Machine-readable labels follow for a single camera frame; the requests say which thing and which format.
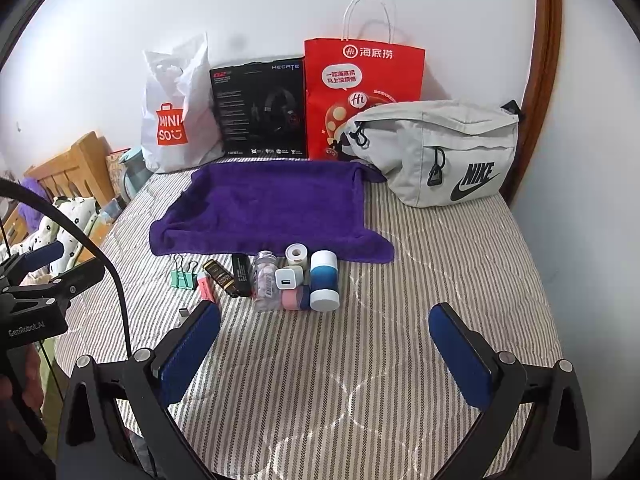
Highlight teal binder clip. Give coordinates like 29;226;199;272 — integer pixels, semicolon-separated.
170;255;186;289
182;260;198;290

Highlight black gold cylindrical tube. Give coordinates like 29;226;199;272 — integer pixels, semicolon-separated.
202;259;239;298

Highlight clear candy bottle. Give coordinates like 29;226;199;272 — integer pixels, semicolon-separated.
253;250;281;311

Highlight black rectangular lighter box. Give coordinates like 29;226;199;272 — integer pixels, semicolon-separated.
231;252;252;297

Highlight pink eraser block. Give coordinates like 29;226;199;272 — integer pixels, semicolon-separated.
281;285;310;311

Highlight white USB charger cube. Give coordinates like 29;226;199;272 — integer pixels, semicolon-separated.
274;266;305;290

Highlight blue white cylinder container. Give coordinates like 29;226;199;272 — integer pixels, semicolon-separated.
309;250;341;312

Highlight person left hand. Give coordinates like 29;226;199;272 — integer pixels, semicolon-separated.
0;344;44;413

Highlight small silver usb plug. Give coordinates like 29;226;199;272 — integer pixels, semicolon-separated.
178;308;190;322

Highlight polka dot pillow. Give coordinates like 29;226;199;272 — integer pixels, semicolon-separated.
8;196;101;276

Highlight striped quilted mattress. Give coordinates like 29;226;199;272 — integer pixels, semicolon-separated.
53;155;565;480

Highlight wooden headboard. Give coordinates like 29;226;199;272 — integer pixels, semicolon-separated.
24;131;115;206

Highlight purple towel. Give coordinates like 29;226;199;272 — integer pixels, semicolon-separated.
149;160;395;263

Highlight teal thermos jug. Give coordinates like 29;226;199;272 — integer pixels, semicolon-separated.
119;146;152;204

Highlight grey Nike waist bag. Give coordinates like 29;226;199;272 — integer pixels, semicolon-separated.
341;100;520;208

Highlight white Miniso plastic bag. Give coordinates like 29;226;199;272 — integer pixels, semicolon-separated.
140;34;224;174

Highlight black headphone box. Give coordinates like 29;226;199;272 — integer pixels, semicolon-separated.
209;58;307;158

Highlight red paper shopping bag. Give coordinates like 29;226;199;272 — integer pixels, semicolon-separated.
304;0;425;160

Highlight black cable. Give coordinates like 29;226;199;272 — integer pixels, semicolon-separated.
0;178;132;359

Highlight wooden door frame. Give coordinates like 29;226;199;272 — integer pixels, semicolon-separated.
501;0;563;204

